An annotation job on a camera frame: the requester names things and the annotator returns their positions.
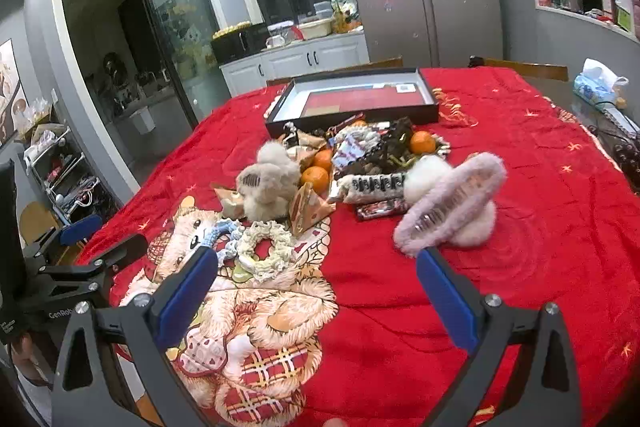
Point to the tissue pack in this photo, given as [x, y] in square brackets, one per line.
[595, 89]

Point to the black white striped scrunchie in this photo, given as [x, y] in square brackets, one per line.
[370, 184]

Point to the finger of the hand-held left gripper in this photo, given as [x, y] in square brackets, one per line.
[122, 252]
[80, 229]

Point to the white fluffy hair claw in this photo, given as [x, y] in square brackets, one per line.
[425, 177]

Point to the dark red snack bar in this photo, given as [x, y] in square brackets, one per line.
[382, 208]

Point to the red printed blanket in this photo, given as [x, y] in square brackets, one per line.
[525, 217]

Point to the white beaded scrunchie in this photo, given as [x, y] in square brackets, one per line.
[356, 136]

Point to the beige fluffy hair claw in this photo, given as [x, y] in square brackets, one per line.
[270, 179]

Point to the beige bowl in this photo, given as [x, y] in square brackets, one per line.
[315, 28]

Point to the black gift box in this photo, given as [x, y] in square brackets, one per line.
[360, 99]

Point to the metal storage rack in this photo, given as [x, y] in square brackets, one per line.
[65, 167]

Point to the pink fluffy hair claw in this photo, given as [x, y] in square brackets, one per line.
[487, 168]

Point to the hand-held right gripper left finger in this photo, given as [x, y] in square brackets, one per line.
[187, 294]

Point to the brown scrunchie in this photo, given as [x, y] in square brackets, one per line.
[400, 137]

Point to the glass sliding door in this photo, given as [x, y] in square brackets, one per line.
[175, 32]

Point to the tan chair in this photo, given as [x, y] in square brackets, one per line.
[35, 219]

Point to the white trash bin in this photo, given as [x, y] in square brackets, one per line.
[142, 121]

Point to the red blue snack packet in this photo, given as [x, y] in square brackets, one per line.
[350, 154]

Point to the blue white scrunchie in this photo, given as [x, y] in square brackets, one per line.
[225, 227]

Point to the triangular snack packet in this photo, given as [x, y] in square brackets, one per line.
[310, 209]
[227, 196]

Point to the wooden chair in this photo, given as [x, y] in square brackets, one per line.
[530, 69]
[380, 63]

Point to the tangerine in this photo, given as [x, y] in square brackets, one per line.
[324, 160]
[315, 179]
[422, 142]

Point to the white kitchen cabinet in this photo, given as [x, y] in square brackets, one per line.
[300, 57]

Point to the cream scrunchie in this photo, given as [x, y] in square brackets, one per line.
[283, 239]

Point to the black clip on chair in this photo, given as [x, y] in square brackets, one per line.
[476, 61]

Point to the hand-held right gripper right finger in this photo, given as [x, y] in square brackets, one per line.
[447, 302]

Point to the yellow snack bag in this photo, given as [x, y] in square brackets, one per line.
[346, 7]

